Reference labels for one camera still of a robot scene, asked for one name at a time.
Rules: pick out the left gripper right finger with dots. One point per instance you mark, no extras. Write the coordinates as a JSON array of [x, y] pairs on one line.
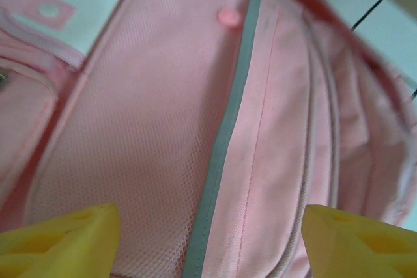
[[365, 248]]

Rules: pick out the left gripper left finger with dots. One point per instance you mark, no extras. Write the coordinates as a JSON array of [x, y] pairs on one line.
[[58, 245]]

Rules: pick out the pink backpack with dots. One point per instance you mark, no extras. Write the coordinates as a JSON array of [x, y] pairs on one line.
[[163, 112]]

